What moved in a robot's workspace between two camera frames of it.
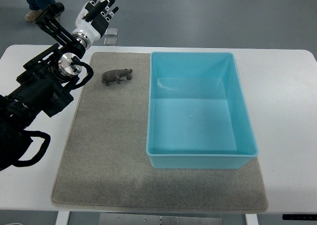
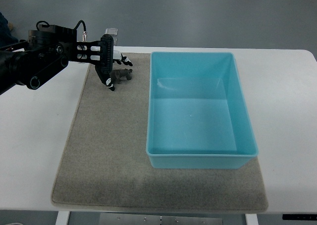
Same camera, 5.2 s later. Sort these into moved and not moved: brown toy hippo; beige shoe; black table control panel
Moved: beige shoe
Not moved: black table control panel; brown toy hippo
